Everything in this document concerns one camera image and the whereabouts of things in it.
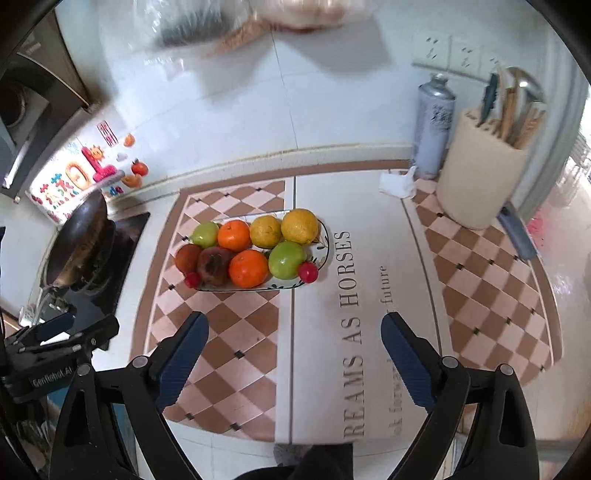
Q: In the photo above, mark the dark red apple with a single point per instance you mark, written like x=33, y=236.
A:
x=186, y=259

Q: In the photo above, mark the beige utensil holder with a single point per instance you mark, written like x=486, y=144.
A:
x=479, y=175

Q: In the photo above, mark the crumpled white tissue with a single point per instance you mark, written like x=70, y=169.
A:
x=399, y=185

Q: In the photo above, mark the utensils in holder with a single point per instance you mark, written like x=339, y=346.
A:
x=513, y=108

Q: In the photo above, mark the plastic bag with eggs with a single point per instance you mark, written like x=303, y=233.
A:
x=313, y=14

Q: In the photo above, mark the white wall sockets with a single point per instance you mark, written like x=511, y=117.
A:
x=445, y=53

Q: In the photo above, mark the bruised red yellow apple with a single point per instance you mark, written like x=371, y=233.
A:
x=213, y=265

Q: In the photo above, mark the black range hood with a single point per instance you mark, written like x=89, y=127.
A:
x=43, y=99

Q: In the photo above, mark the large yellow lemon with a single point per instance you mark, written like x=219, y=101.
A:
x=300, y=226

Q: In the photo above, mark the plastic bag dark contents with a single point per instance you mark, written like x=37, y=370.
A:
x=180, y=23

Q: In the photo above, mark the red cherry tomato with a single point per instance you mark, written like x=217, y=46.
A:
x=308, y=272
x=192, y=280

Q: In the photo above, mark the small yellow lemon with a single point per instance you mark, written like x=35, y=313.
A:
x=265, y=232

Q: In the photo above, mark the silver spray can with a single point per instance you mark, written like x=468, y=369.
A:
x=435, y=114

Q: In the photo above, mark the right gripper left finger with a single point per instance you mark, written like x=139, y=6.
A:
x=88, y=443

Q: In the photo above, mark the black frying pan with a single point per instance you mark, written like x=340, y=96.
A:
x=81, y=245

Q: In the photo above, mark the floral ceramic plate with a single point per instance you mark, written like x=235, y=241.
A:
x=317, y=253

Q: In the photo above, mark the large green apple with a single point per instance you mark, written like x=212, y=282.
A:
x=285, y=259

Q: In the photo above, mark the checkered brown table mat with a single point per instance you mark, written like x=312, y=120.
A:
x=305, y=363

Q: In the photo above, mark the black gas stove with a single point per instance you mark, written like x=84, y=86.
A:
x=95, y=295

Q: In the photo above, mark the colourful wall stickers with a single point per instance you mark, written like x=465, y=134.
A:
x=96, y=158

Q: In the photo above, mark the kitchen knife blue handle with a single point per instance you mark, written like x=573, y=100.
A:
x=517, y=232

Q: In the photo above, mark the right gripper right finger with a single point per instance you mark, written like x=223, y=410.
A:
x=501, y=443

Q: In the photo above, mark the orange fruit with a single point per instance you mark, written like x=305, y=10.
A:
x=248, y=269
x=234, y=236

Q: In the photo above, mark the small green apple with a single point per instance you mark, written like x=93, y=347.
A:
x=204, y=235

